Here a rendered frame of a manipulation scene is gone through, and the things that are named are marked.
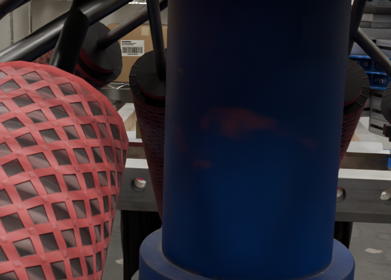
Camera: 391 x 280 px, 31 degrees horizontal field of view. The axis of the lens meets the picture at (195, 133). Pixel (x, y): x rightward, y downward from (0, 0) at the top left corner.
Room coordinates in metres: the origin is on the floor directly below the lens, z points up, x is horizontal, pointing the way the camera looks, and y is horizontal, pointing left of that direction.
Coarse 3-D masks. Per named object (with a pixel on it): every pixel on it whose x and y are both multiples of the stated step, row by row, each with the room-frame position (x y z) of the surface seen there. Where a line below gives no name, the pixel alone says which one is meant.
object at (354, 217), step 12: (120, 108) 1.71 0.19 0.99; (132, 108) 1.71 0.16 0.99; (132, 120) 1.65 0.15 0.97; (360, 132) 1.50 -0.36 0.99; (120, 204) 1.01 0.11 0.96; (132, 204) 1.01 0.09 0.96; (144, 204) 1.00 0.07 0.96; (156, 204) 1.00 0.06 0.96; (336, 216) 0.99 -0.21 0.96; (348, 216) 0.99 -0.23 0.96; (360, 216) 0.99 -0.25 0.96; (372, 216) 0.99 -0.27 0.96; (384, 216) 0.99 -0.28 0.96
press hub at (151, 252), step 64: (192, 0) 0.31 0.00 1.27; (256, 0) 0.29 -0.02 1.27; (320, 0) 0.30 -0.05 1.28; (192, 64) 0.31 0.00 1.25; (256, 64) 0.29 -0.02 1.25; (320, 64) 0.30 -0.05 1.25; (192, 128) 0.31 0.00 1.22; (256, 128) 0.29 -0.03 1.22; (320, 128) 0.30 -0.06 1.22; (192, 192) 0.30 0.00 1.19; (256, 192) 0.29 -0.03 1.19; (320, 192) 0.31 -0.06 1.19; (192, 256) 0.30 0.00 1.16; (256, 256) 0.29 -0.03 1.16; (320, 256) 0.31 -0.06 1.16
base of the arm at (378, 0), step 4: (376, 0) 2.01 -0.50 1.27; (380, 0) 2.00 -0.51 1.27; (384, 0) 2.00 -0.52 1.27; (388, 0) 2.00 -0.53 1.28; (368, 4) 2.03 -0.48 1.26; (372, 4) 2.02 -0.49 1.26; (376, 4) 2.01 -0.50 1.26; (380, 4) 2.00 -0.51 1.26; (384, 4) 2.00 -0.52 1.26; (388, 4) 2.00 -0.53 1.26
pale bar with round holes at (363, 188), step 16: (128, 160) 0.96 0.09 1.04; (144, 160) 0.97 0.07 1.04; (128, 176) 0.92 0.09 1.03; (144, 176) 0.92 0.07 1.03; (352, 176) 0.91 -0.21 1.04; (368, 176) 0.92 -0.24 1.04; (384, 176) 0.92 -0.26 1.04; (128, 192) 0.92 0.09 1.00; (144, 192) 0.92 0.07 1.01; (352, 192) 0.91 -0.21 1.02; (368, 192) 0.91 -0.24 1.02; (336, 208) 0.91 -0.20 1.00; (352, 208) 0.91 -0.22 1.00; (368, 208) 0.91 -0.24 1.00; (384, 208) 0.91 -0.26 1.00
